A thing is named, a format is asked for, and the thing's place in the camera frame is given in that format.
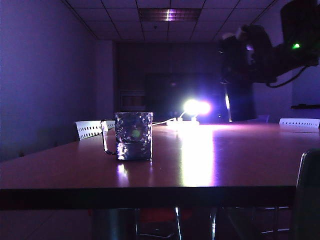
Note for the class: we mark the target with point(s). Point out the dark table leg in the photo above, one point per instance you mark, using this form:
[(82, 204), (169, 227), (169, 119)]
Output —
[(112, 225)]

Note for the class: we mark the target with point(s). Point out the black chrome-framed chair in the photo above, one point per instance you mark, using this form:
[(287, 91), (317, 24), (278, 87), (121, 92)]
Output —
[(310, 195)]

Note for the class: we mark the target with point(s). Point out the white perforated chair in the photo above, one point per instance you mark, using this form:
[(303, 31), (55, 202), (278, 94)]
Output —
[(300, 123), (90, 128)]

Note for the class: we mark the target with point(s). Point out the ceiling light panel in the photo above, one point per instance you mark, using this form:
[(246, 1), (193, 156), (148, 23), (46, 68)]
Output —
[(170, 14)]

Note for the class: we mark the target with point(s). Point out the white power strip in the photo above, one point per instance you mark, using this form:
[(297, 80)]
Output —
[(182, 122)]

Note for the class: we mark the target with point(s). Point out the bright desk lamp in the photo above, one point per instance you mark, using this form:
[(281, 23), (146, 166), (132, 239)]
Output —
[(196, 107)]

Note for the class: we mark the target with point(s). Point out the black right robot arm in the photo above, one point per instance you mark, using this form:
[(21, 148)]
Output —
[(300, 25)]

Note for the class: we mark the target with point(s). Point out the hammered glass mug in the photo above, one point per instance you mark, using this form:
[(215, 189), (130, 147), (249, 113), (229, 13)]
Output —
[(135, 137)]

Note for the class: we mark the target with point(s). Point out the dark wall cabinet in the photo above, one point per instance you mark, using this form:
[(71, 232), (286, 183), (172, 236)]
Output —
[(131, 100)]

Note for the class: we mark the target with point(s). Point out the red chair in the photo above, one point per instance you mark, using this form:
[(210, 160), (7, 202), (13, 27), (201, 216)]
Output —
[(160, 220)]

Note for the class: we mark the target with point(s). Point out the dark whiteboard tray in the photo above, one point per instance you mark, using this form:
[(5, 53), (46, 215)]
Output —
[(305, 106)]

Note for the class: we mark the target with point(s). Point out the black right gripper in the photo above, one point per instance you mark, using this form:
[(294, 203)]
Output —
[(262, 57)]

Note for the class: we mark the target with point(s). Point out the chrome chair frame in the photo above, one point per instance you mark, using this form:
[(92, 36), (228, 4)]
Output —
[(275, 220)]

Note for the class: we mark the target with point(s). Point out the blue chair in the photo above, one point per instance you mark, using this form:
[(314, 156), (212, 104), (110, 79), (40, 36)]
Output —
[(262, 118)]

